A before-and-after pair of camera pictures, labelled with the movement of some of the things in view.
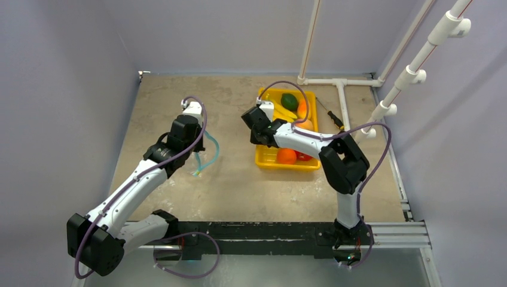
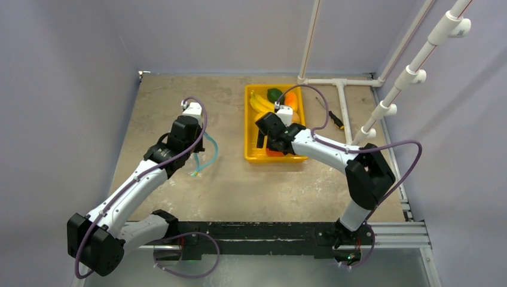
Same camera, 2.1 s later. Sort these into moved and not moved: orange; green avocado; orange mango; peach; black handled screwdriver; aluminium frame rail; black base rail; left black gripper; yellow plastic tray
Moved: orange; orange mango; green avocado; peach; yellow plastic tray
Not moved: left black gripper; black handled screwdriver; black base rail; aluminium frame rail
